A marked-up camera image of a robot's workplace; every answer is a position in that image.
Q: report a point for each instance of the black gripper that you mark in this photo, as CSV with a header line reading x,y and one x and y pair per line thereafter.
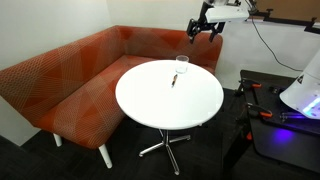
x,y
201,24

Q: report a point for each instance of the orange and black pen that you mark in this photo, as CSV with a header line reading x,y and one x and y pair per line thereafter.
x,y
174,81

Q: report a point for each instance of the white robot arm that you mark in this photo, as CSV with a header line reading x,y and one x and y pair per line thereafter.
x,y
226,15

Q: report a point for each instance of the clear drinking glass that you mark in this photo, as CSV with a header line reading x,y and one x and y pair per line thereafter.
x,y
182,68

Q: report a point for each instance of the small black block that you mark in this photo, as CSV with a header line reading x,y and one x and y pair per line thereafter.
x,y
276,90

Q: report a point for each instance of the chrome table base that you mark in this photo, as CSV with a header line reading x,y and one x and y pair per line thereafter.
x,y
165,143

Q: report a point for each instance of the black robot cart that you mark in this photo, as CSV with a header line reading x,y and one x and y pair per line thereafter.
x,y
276,150

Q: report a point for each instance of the orange patterned corner sofa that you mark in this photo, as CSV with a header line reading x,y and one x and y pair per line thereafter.
x,y
66,83

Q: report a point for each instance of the black camera boom rail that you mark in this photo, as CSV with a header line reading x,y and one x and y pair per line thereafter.
x,y
283,20

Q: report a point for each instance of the brown wall board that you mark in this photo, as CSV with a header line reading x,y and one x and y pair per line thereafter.
x,y
293,8

